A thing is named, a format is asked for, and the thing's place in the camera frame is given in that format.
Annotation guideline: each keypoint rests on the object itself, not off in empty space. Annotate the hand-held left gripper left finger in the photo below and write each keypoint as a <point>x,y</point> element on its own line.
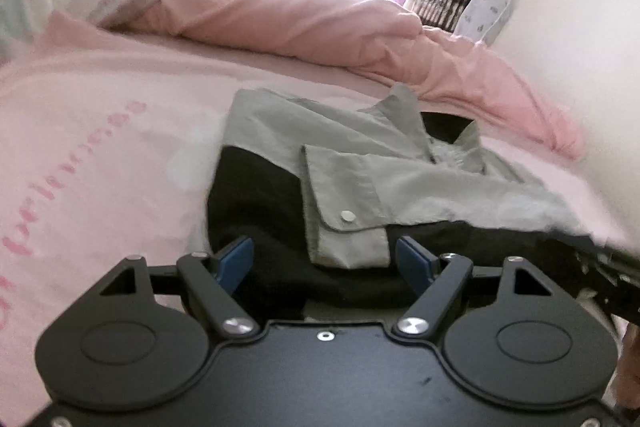
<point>235,263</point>

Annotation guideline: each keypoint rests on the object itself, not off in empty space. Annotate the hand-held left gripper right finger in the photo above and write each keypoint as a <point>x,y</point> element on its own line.
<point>414,263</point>

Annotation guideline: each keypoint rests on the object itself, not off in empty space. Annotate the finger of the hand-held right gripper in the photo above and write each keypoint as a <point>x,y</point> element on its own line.
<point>615,287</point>

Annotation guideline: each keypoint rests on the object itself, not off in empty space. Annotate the grey and black jacket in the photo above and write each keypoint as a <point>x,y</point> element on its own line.
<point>350,187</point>

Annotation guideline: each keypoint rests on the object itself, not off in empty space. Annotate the person's right forearm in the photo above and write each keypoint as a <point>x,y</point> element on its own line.
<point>631,367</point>

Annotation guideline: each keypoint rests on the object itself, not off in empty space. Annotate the pink duvet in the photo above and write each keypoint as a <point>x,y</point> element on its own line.
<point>300,22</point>

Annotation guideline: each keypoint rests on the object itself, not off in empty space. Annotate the white patterned cushion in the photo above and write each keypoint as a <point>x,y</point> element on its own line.
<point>487,14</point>

